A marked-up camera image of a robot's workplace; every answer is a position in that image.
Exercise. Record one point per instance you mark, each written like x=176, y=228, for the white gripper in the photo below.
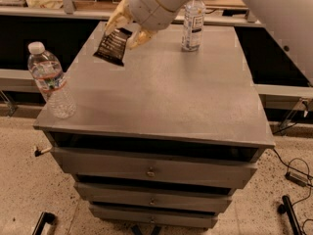
x=141, y=7

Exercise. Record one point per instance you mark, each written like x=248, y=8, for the black rxbar chocolate wrapper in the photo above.
x=112, y=46

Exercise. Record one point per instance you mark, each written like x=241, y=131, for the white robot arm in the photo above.
x=290, y=23

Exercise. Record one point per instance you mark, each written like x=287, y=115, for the clear bottle white label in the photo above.
x=193, y=25

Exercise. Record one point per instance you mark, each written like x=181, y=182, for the clear water bottle red label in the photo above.
x=50, y=79

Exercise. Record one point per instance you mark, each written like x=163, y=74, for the grey metal drawer cabinet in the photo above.
x=165, y=101

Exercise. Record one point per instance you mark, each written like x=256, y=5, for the white plug on floor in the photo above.
x=37, y=152

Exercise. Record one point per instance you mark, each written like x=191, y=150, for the top grey drawer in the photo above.
x=154, y=167

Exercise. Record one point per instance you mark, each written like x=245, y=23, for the grey drawer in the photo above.
x=153, y=216
x=154, y=167
x=114, y=194

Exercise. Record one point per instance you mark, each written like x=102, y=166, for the middle grey drawer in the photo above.
x=114, y=194

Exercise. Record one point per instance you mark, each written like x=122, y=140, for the bottom grey drawer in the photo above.
x=153, y=216

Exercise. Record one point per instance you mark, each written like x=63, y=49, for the black cylindrical bar right floor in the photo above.
x=286, y=207

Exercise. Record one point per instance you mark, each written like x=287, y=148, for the grey metal rail frame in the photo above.
x=219, y=12

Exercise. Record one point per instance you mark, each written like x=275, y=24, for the black bracket left floor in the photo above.
x=45, y=218

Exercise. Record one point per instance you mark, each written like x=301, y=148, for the black power adapter with cable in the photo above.
x=296, y=176

